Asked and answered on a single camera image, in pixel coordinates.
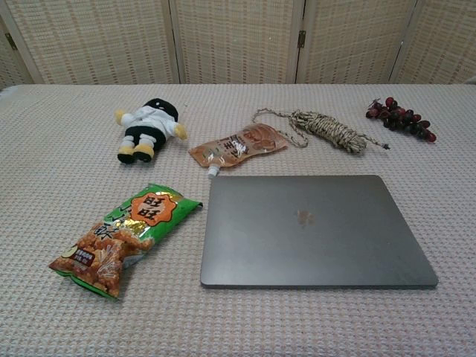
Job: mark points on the brass screen hinge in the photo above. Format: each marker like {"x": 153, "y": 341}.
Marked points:
{"x": 10, "y": 41}
{"x": 301, "y": 38}

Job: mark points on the dark red fake grapes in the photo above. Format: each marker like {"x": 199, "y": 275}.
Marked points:
{"x": 405, "y": 119}

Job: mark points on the green snack bag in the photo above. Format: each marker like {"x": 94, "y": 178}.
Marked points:
{"x": 122, "y": 238}

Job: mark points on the silver laptop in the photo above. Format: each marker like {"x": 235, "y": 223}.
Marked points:
{"x": 305, "y": 238}

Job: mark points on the woven folding screen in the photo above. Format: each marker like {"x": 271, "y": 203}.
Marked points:
{"x": 238, "y": 41}

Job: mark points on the black and white plush doll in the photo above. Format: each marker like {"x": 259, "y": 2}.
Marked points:
{"x": 148, "y": 122}

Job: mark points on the orange spout pouch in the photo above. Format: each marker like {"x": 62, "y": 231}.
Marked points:
{"x": 238, "y": 147}

